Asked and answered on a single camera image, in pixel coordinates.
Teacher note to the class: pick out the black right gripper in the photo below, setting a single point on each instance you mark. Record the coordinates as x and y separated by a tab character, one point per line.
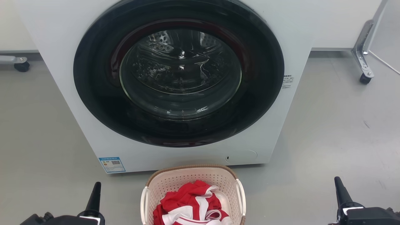
368	217

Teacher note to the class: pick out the white front-load washing machine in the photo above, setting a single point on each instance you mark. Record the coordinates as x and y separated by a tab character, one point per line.
56	62

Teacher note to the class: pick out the white partition panel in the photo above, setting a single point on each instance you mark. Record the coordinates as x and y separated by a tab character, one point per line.
343	25
12	25

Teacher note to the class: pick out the blue energy label sticker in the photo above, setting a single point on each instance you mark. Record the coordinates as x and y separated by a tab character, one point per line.
112	164

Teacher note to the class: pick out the beige perforated laundry basket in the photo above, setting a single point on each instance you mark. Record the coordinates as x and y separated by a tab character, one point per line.
175	181

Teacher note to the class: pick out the metal leg with caster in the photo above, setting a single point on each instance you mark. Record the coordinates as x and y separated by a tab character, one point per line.
12	61
362	50

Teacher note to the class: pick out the round black washing machine door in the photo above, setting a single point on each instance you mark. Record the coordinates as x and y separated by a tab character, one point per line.
93	93

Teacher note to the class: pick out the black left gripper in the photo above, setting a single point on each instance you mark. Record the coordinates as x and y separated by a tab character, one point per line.
65	220

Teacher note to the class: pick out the red and white garment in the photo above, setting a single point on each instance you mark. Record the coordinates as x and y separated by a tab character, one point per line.
184	200

